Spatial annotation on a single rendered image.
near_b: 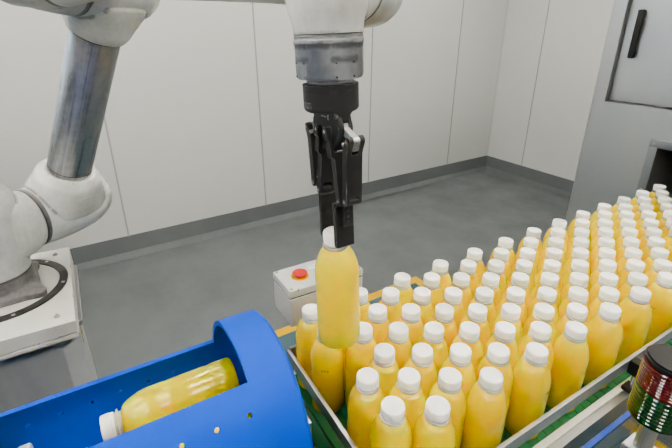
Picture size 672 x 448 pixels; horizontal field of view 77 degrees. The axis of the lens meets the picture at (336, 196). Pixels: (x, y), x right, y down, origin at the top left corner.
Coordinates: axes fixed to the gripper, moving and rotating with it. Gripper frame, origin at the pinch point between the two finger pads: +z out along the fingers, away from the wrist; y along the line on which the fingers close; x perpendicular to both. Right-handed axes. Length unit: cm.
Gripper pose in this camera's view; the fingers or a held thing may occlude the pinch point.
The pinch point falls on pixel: (336, 219)
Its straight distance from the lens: 63.7
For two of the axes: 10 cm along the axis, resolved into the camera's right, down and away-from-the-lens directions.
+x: 8.8, -2.1, 4.3
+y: 4.8, 3.1, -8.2
